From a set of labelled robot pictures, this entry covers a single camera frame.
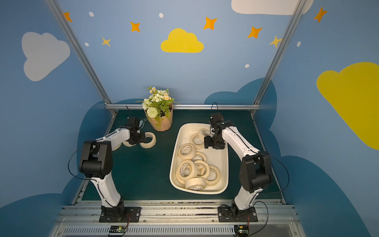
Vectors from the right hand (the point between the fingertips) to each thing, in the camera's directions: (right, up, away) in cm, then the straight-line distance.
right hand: (212, 145), depth 89 cm
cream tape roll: (-41, -1, +10) cm, 42 cm away
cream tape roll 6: (-3, -13, -5) cm, 15 cm away
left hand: (-48, +4, +11) cm, 49 cm away
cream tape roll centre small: (-8, -8, +6) cm, 13 cm away
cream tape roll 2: (-3, +7, +15) cm, 17 cm away
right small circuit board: (+12, -41, -16) cm, 46 cm away
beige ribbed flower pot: (-34, +13, +15) cm, 39 cm away
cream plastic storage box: (+5, -10, +7) cm, 12 cm away
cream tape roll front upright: (-11, -18, -14) cm, 26 cm away
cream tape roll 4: (-16, -5, +9) cm, 19 cm away
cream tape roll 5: (-16, -15, -1) cm, 22 cm away
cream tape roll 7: (0, -21, -6) cm, 22 cm away
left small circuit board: (-50, -40, -17) cm, 66 cm away
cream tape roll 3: (-9, +2, +15) cm, 17 cm away
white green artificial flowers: (-33, +25, -1) cm, 41 cm away
